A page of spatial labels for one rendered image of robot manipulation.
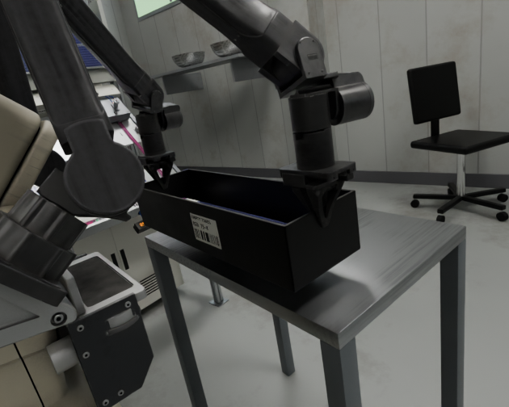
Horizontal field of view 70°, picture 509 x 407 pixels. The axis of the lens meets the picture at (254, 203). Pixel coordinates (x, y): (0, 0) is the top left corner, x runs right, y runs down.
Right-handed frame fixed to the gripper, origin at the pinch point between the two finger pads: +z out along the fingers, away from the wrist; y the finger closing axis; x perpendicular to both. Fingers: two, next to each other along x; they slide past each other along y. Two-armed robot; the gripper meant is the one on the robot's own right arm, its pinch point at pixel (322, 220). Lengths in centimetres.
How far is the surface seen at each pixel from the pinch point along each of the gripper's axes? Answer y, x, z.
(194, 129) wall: 444, -237, 25
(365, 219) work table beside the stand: 14.5, -31.9, 14.2
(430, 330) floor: 30, -94, 94
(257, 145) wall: 328, -256, 52
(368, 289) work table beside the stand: -3.7, -5.6, 14.2
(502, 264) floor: 25, -169, 94
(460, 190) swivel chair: 75, -237, 78
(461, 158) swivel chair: 74, -238, 53
